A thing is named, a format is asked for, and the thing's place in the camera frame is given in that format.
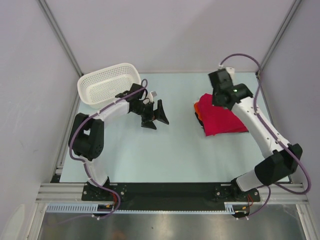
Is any orange t shirt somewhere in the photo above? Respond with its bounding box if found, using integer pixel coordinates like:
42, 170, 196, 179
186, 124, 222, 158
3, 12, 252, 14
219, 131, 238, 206
193, 101, 202, 121

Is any aluminium corner post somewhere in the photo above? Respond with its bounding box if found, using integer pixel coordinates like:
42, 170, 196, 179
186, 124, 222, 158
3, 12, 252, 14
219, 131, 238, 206
37, 0, 83, 76
255, 0, 304, 75

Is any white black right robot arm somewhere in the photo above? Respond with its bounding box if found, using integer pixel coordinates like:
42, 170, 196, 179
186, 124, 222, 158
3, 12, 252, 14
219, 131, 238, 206
208, 67, 303, 201

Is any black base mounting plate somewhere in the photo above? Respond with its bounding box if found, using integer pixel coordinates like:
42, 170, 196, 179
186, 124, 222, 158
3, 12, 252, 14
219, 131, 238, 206
81, 182, 261, 212

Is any aluminium left corner post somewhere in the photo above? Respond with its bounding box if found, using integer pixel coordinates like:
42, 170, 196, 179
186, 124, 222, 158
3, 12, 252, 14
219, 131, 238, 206
37, 0, 83, 76

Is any magenta t shirt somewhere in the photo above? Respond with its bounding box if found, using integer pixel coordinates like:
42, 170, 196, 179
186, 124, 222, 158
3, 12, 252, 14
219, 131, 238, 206
198, 93, 248, 137

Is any black t shirt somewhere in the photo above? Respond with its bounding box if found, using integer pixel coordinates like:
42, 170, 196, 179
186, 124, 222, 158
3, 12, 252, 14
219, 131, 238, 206
194, 112, 205, 130

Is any aluminium front frame rail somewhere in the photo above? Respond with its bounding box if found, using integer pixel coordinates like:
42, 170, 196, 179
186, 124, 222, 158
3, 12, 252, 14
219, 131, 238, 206
35, 182, 309, 205

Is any white perforated plastic basket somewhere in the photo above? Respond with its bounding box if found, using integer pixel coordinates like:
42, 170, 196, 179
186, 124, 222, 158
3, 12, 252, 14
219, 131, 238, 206
77, 63, 141, 109

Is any aluminium right corner post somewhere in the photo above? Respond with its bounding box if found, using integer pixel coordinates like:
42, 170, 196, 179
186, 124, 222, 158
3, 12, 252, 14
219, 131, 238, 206
255, 0, 304, 75

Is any white slotted cable duct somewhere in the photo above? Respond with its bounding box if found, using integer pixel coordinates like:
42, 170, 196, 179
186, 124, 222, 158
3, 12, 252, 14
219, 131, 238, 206
46, 203, 235, 215

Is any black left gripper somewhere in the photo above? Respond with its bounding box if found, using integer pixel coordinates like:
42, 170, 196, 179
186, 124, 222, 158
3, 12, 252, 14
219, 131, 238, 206
131, 99, 168, 130

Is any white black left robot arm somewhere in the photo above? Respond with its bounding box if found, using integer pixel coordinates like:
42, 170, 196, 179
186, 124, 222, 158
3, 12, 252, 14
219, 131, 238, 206
68, 83, 170, 200

